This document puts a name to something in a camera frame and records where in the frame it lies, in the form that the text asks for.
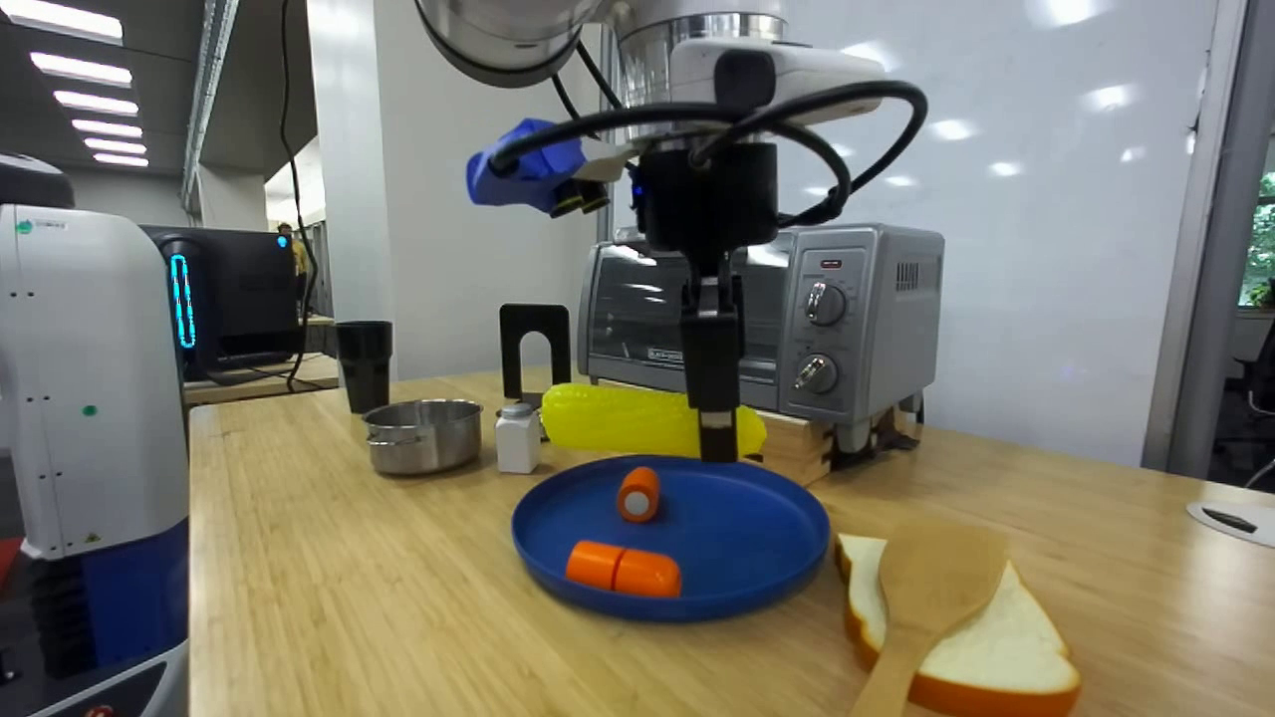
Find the black computer with cyan light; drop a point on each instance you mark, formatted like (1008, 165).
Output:
(232, 302)

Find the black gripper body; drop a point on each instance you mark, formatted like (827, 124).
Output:
(703, 193)

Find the yellow maize cob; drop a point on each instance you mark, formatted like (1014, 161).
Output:
(612, 420)

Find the small steel pot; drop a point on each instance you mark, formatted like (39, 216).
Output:
(426, 440)

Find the blue round plate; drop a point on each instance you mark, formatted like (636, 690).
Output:
(721, 544)

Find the short orange carrot piece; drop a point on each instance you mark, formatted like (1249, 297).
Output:
(641, 497)

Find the white salt shaker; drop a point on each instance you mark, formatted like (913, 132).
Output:
(520, 440)

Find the large whiteboard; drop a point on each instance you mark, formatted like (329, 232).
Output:
(1061, 200)

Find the long orange carrot piece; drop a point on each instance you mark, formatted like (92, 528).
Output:
(624, 570)

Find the white disc with black pen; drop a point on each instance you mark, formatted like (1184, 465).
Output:
(1231, 520)

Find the toy bread slice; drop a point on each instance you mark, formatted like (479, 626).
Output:
(1009, 660)

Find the wooden slatted stand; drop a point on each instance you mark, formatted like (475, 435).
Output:
(799, 453)

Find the tall black cup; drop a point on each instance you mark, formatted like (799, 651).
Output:
(363, 364)

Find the black metal bookend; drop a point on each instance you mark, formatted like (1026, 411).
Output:
(511, 343)

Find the white wrist camera blue plug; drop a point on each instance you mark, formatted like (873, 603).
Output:
(783, 75)

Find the grey toaster oven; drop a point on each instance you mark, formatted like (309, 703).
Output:
(838, 320)

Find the white and blue robot base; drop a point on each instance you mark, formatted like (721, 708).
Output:
(83, 423)

